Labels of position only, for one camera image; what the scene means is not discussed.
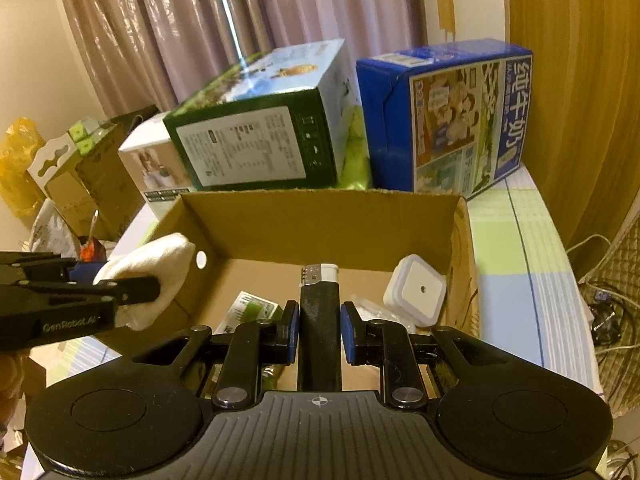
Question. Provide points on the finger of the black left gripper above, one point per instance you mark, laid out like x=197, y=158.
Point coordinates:
x=45, y=267
x=28, y=295

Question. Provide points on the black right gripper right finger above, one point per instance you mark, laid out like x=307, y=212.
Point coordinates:
x=385, y=345

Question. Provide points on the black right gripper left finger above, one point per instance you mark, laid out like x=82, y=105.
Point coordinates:
x=251, y=347

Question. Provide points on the green candy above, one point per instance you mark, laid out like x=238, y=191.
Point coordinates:
x=248, y=308

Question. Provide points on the white knitted sock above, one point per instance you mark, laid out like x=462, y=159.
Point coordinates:
x=167, y=259

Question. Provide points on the white square night light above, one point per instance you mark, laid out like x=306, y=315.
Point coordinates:
x=417, y=290

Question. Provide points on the black lighter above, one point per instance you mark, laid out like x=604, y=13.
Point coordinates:
x=319, y=365

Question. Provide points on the person's left hand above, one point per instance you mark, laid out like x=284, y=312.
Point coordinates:
x=12, y=374

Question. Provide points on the white crumpled plastic bag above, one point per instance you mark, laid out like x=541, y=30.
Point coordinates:
x=50, y=233

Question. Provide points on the brown cardboard box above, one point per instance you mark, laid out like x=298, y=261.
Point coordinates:
x=259, y=242

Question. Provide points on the stacked cardboard boxes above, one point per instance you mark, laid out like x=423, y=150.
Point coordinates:
x=81, y=172

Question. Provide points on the yellow plastic bag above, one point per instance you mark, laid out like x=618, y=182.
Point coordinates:
x=19, y=146

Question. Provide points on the white product box with photo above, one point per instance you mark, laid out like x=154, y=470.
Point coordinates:
x=153, y=163

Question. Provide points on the checked plastic tablecloth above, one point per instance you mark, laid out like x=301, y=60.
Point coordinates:
x=519, y=401

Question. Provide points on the green milk carton box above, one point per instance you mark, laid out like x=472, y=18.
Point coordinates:
x=278, y=119

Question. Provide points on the blue milk carton box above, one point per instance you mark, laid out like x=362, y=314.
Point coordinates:
x=447, y=119

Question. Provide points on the pinkish brown curtain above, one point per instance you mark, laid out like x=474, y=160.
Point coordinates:
x=158, y=52

